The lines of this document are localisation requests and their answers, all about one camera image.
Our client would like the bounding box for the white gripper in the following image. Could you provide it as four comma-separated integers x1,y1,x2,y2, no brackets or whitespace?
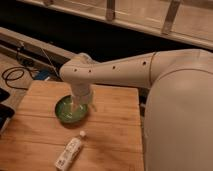
71,84,96,112

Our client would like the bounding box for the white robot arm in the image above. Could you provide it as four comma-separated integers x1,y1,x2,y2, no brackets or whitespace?
60,49,213,171

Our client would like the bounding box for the green ceramic bowl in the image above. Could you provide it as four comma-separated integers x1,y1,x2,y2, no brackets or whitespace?
55,95,88,124

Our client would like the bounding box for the white plastic bottle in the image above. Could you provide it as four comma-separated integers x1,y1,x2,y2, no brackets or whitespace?
55,131,86,171

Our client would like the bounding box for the blue box on floor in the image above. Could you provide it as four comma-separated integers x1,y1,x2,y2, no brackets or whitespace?
34,70,50,80

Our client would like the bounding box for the black device at left edge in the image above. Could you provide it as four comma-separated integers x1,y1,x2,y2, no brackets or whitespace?
0,88,15,135

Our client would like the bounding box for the grey floor beam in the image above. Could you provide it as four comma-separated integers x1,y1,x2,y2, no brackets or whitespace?
0,27,74,72

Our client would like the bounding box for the white thin cable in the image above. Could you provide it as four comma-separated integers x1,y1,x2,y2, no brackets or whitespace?
39,46,61,78

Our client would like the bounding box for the wooden rail with brackets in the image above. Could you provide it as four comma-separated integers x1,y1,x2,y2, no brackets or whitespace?
19,0,213,50

